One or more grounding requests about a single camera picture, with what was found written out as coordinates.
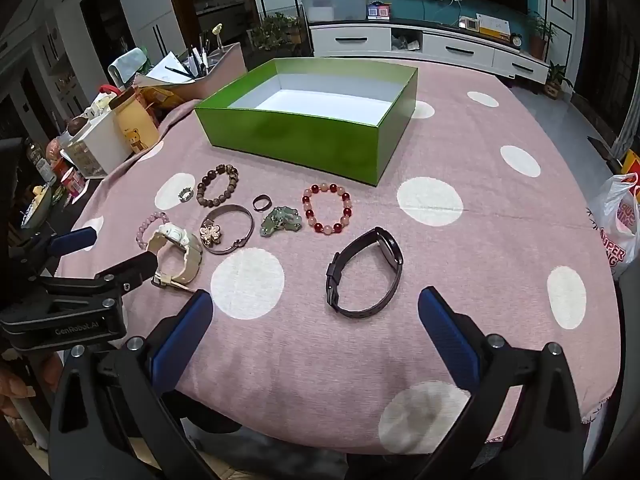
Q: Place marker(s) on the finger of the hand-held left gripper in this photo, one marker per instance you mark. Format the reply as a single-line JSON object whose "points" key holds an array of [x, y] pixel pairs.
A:
{"points": [[131, 267], [75, 240]]}

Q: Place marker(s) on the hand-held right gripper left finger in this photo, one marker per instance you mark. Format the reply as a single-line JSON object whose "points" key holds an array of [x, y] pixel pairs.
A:
{"points": [[186, 337]]}

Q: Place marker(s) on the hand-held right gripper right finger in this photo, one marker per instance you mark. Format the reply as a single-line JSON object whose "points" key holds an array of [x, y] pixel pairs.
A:
{"points": [[450, 340]]}

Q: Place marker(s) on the beige wristwatch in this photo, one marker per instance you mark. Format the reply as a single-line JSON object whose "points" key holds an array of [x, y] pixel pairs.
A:
{"points": [[172, 235]]}

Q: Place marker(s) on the gold flower brooch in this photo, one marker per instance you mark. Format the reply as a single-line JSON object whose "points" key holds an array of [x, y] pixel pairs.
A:
{"points": [[210, 235]]}

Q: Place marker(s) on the black wristwatch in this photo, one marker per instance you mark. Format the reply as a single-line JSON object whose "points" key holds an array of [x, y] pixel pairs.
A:
{"points": [[387, 247]]}

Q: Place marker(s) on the silver bangle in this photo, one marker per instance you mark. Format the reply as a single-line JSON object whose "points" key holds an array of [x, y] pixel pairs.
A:
{"points": [[248, 220]]}

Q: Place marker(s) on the green cardboard box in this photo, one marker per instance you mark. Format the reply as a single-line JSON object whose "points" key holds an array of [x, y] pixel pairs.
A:
{"points": [[300, 145]]}

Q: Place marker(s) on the person's left hand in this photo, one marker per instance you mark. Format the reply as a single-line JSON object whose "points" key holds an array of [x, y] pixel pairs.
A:
{"points": [[12, 385]]}

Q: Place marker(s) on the pink polka dot tablecloth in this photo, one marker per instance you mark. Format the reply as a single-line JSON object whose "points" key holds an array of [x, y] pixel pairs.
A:
{"points": [[450, 260]]}

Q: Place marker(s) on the white plastic container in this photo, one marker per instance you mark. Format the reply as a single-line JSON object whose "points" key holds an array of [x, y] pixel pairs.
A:
{"points": [[102, 145]]}

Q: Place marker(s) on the yellow cup with bear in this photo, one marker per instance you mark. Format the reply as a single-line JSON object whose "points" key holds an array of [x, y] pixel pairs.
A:
{"points": [[135, 125]]}

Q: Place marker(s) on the orange snack bag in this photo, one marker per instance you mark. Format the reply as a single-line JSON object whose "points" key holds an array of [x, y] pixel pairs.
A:
{"points": [[155, 96]]}

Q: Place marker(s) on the pale folded cloth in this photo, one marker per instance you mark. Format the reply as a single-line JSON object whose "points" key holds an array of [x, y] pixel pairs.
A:
{"points": [[127, 65]]}

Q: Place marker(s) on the white paper sheets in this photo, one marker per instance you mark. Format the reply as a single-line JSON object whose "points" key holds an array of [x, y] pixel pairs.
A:
{"points": [[162, 72]]}

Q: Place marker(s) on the white plastic bag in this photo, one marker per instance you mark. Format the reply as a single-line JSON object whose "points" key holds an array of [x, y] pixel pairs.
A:
{"points": [[617, 225]]}

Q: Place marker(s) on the pink desk organizer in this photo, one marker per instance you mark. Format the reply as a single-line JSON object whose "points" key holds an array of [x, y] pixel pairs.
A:
{"points": [[220, 72]]}

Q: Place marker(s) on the bunch of pens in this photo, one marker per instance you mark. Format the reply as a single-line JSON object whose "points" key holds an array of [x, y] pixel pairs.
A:
{"points": [[196, 57]]}

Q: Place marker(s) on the orange paper bag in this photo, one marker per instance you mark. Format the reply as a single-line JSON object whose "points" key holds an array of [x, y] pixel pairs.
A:
{"points": [[631, 165]]}

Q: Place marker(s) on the group of green potted plants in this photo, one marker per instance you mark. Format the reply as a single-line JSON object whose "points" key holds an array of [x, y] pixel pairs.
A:
{"points": [[275, 32]]}

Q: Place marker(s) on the small potted floor plant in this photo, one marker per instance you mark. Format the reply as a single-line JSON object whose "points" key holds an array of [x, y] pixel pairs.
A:
{"points": [[556, 80]]}

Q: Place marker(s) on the white television cabinet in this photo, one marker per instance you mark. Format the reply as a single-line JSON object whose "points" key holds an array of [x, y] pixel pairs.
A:
{"points": [[465, 50]]}

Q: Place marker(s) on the grey striped curtain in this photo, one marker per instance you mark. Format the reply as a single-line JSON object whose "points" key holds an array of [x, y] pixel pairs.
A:
{"points": [[629, 105]]}

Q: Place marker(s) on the black alarm clock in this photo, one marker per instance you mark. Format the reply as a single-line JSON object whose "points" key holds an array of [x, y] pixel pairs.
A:
{"points": [[516, 41]]}

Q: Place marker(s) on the small white device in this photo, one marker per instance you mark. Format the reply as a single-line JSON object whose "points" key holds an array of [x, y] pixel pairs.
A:
{"points": [[468, 23]]}

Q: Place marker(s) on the potted plant in brown pot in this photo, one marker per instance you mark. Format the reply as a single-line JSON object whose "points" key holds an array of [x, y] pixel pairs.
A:
{"points": [[539, 35]]}

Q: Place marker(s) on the white desk calendar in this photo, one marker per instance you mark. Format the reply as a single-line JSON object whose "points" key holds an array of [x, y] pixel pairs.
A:
{"points": [[492, 25]]}

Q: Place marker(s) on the small blue and red stand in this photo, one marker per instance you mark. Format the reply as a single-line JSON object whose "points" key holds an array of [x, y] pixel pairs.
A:
{"points": [[378, 11]]}

